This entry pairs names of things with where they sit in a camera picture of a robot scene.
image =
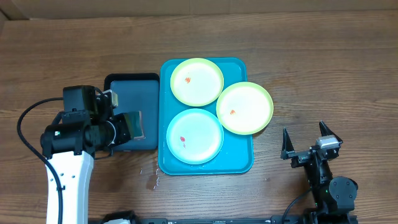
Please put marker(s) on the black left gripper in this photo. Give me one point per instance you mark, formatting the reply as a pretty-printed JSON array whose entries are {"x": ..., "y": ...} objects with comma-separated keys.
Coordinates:
[{"x": 120, "y": 121}]

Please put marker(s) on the light blue plate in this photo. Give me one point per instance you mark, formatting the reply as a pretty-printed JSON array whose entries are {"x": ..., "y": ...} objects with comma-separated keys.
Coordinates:
[{"x": 195, "y": 136}]

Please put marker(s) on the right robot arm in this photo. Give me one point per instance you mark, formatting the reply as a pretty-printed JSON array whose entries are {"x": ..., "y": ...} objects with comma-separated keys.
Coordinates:
[{"x": 333, "y": 196}]

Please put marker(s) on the yellow plate right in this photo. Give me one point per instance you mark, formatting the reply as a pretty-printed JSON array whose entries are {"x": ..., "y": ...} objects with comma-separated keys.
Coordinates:
[{"x": 244, "y": 108}]

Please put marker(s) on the yellow plate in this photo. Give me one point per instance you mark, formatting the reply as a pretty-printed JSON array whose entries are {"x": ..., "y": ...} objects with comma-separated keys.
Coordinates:
[
  {"x": 197, "y": 82},
  {"x": 244, "y": 108}
]

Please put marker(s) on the green orange sponge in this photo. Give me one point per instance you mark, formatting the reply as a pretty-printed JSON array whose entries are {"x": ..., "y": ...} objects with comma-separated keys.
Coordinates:
[{"x": 135, "y": 125}]

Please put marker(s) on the yellow plate far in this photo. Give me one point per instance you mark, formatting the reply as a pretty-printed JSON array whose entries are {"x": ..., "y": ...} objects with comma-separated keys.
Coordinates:
[{"x": 197, "y": 82}]

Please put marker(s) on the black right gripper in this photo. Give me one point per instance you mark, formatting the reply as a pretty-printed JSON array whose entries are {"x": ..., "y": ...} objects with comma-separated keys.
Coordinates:
[{"x": 306, "y": 155}]

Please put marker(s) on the black water tray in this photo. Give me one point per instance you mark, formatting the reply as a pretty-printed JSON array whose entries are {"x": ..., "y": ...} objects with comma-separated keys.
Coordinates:
[{"x": 138, "y": 92}]

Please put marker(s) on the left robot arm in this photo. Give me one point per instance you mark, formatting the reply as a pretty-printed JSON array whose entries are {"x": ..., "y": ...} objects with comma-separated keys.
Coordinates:
[{"x": 86, "y": 125}]

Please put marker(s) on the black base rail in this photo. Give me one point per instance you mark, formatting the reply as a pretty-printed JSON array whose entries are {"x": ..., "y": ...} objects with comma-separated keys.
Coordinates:
[{"x": 130, "y": 217}]

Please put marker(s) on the teal plastic tray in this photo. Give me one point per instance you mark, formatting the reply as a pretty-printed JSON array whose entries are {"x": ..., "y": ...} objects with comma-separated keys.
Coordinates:
[{"x": 236, "y": 155}]

